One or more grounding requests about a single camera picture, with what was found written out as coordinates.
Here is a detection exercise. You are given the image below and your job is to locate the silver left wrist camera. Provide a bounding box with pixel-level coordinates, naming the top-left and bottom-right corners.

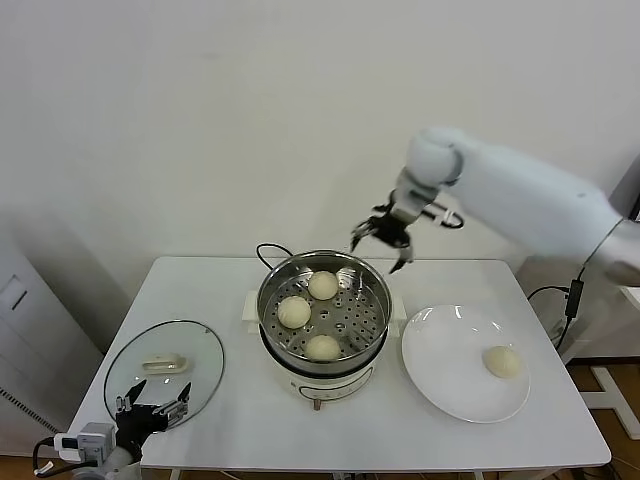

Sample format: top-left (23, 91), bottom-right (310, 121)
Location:
top-left (52, 422), bottom-right (116, 464)

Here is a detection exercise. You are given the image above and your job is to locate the white round plate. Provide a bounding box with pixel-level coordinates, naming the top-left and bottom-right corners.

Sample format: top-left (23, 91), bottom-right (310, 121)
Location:
top-left (399, 304), bottom-right (531, 425)

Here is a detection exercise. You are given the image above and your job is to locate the white cabinet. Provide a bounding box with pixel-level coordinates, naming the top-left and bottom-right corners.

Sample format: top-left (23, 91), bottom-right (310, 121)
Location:
top-left (0, 227), bottom-right (104, 459)

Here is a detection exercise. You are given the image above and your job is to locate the grey computer monitor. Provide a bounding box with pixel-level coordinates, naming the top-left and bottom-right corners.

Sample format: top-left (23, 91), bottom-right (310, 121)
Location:
top-left (612, 153), bottom-right (640, 221)

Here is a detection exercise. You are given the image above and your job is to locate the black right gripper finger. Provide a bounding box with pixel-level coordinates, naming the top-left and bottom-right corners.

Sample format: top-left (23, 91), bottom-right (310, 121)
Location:
top-left (389, 241), bottom-right (416, 275)
top-left (349, 218), bottom-right (374, 253)

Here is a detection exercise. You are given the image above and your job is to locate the perforated steel steamer basket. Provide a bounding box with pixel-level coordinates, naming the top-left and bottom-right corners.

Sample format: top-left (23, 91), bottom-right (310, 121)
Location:
top-left (256, 251), bottom-right (392, 371)

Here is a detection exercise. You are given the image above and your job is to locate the black cooker power cord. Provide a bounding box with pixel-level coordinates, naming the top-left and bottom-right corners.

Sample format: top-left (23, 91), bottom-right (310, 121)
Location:
top-left (255, 242), bottom-right (297, 275)

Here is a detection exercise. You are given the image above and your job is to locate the cream electric cooker pot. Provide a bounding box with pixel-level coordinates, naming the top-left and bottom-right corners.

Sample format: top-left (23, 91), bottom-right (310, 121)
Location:
top-left (241, 288), bottom-right (407, 414)

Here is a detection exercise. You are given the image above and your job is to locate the glass lid with cream handle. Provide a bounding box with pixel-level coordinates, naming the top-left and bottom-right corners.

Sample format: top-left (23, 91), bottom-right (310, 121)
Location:
top-left (103, 319), bottom-right (226, 435)

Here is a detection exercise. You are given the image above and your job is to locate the black cable with adapter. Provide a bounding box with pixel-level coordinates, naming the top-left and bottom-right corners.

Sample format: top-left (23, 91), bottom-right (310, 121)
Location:
top-left (525, 264), bottom-right (589, 354)

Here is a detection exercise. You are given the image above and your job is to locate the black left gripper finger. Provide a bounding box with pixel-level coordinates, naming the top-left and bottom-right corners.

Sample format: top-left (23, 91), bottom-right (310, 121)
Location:
top-left (115, 378), bottom-right (149, 414)
top-left (164, 381), bottom-right (194, 426)

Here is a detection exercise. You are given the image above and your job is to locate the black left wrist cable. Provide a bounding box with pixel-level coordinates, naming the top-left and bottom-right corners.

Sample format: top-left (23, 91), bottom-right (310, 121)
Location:
top-left (32, 437), bottom-right (59, 476)

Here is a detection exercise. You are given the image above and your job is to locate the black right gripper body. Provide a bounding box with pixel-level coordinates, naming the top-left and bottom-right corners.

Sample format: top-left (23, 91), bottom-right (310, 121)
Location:
top-left (367, 204), bottom-right (414, 249)

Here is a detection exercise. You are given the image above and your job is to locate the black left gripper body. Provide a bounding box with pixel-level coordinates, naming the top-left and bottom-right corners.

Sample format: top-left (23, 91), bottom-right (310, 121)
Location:
top-left (114, 402), bottom-right (171, 454)

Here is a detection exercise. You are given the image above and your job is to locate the white steamed baozi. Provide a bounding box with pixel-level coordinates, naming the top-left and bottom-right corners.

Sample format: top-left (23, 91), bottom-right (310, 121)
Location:
top-left (307, 269), bottom-right (339, 301)
top-left (304, 334), bottom-right (342, 362)
top-left (480, 345), bottom-right (523, 380)
top-left (276, 295), bottom-right (312, 330)

